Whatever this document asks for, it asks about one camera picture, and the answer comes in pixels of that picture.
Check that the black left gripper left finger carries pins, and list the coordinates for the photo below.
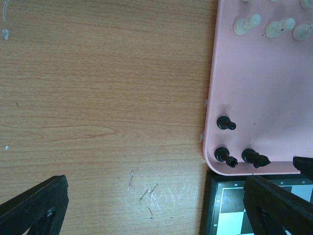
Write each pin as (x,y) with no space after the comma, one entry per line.
(38,211)

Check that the black chess piece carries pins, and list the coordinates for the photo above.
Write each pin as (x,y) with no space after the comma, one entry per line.
(224,123)
(252,157)
(222,155)

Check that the pink plastic tray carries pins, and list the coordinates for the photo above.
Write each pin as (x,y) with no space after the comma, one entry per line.
(264,85)

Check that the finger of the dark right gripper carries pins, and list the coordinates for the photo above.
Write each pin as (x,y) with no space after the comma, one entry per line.
(304,165)

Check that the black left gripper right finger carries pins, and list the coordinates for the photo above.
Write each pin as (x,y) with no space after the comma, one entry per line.
(273,211)

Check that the black white chessboard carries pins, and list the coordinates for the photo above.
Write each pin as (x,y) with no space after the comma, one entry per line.
(223,211)

